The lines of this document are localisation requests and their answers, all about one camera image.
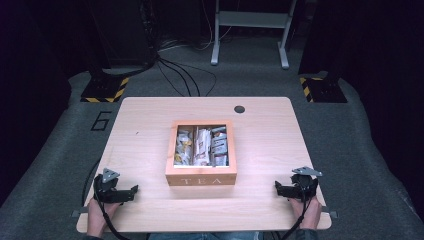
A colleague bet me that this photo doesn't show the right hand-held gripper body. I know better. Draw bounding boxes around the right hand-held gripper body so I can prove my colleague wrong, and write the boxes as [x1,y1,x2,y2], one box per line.
[289,166,324,203]

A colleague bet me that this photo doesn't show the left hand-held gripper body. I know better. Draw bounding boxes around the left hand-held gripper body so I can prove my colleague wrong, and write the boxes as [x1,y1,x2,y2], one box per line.
[94,167,127,205]

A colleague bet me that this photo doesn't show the wooden tea box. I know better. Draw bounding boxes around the wooden tea box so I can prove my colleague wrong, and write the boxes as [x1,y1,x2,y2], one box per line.
[164,119,238,187]

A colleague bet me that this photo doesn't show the person's left hand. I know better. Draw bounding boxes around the person's left hand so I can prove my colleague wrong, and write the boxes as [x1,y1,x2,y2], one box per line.
[86,197,121,239]

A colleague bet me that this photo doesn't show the person's right hand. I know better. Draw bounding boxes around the person's right hand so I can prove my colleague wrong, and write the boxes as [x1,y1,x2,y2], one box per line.
[288,195,323,232]

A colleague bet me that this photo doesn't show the row of yellow white packets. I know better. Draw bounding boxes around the row of yellow white packets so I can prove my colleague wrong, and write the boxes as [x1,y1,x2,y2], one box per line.
[174,128,194,166]

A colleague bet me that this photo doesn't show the row of grey packets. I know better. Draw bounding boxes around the row of grey packets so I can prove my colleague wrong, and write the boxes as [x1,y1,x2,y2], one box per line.
[211,125,230,167]

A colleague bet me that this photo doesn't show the row of white brown packets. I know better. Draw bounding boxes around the row of white brown packets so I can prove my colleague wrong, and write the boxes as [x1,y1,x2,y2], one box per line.
[193,127,213,167]

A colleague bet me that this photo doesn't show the person's blue jeans legs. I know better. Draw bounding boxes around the person's blue jeans legs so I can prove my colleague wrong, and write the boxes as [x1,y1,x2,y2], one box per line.
[147,231,265,240]

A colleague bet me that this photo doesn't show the black yellow-striped stand base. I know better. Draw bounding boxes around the black yellow-striped stand base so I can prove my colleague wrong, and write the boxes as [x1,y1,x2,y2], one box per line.
[80,68,130,104]
[298,71,348,104]

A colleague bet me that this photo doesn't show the dark equipment cabinet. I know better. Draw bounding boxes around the dark equipment cabinet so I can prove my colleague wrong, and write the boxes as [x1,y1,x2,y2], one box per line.
[84,0,158,69]

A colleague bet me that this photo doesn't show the thin black cable beside table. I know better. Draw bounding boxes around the thin black cable beside table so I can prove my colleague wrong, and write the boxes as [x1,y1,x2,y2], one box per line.
[81,159,102,207]

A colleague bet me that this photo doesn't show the left hand-held gripper cable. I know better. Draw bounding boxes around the left hand-held gripper cable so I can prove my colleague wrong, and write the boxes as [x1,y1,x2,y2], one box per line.
[93,174,132,240]

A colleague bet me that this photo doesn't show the hand-held gripper cable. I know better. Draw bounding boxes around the hand-held gripper cable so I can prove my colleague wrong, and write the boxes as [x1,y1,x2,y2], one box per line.
[93,174,132,240]
[280,181,313,240]

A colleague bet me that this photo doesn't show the right hand-held gripper cable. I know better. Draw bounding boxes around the right hand-held gripper cable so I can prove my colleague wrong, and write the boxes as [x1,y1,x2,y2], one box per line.
[280,181,313,240]

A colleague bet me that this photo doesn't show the grey table side bracket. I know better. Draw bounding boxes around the grey table side bracket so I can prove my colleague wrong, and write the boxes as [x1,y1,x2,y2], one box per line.
[70,206,90,219]
[321,205,339,220]

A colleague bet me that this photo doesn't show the bundle of black floor cables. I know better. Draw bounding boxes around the bundle of black floor cables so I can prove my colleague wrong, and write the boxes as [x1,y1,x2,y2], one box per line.
[155,55,218,98]

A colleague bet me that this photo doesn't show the white floor cables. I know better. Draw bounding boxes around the white floor cables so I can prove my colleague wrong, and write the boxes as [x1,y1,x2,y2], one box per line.
[157,0,235,53]

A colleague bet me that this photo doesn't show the white metal desk frame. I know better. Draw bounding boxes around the white metal desk frame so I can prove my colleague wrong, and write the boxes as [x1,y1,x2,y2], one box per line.
[210,0,298,70]

